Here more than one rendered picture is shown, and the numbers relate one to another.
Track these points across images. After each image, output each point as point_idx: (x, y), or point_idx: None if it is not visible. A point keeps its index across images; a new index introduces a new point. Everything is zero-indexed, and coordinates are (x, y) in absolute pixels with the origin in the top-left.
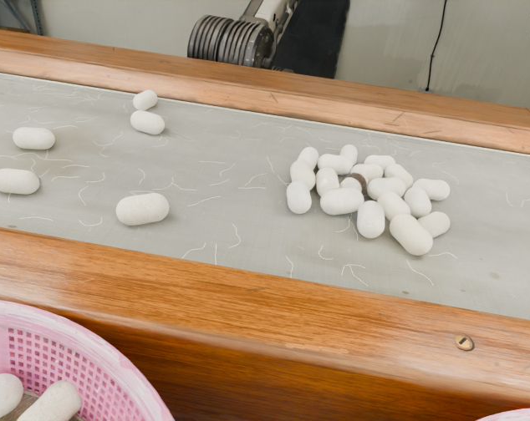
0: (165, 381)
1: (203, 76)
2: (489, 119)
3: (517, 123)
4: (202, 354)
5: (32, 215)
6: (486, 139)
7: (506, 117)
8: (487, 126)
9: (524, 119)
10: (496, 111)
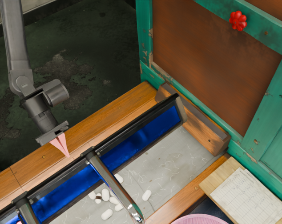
0: None
1: None
2: None
3: (7, 191)
4: None
5: None
6: (1, 208)
7: (2, 188)
8: None
9: (10, 183)
10: None
